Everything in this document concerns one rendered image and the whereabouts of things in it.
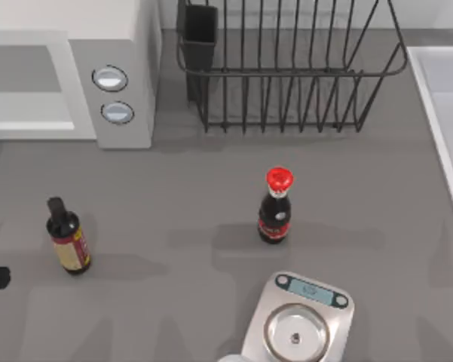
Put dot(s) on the black cutlery holder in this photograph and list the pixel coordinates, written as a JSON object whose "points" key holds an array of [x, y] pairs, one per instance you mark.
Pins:
{"points": [[198, 34]]}

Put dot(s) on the smaller microwave knob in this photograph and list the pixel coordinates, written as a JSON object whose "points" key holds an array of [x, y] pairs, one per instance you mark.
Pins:
{"points": [[117, 112]]}

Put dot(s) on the larger microwave knob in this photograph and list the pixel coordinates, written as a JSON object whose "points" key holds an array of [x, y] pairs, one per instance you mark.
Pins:
{"points": [[109, 78]]}

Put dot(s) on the dark bottle with yellow label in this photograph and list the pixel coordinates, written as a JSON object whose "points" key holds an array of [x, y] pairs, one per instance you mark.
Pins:
{"points": [[68, 241]]}

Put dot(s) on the pale microwave oven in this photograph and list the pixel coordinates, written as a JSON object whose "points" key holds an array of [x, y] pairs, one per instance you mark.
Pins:
{"points": [[109, 49]]}

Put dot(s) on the silver kitchen scale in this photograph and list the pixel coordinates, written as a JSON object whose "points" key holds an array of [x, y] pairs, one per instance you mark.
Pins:
{"points": [[301, 320]]}

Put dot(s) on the dark bottle with red cap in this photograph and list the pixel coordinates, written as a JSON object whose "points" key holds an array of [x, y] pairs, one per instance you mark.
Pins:
{"points": [[274, 215]]}

